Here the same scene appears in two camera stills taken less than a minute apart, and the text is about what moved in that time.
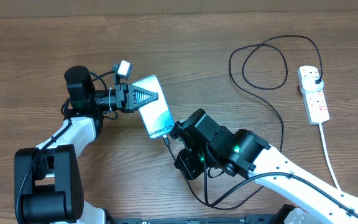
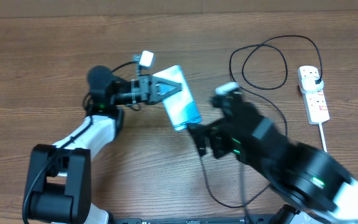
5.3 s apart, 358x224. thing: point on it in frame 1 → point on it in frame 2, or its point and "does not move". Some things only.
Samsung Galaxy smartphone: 157,117 → 181,108
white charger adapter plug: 308,83 does not move
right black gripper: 188,163 → 217,138
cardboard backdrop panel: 25,9 does not move
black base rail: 248,219 does not move
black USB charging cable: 195,191 → 248,89
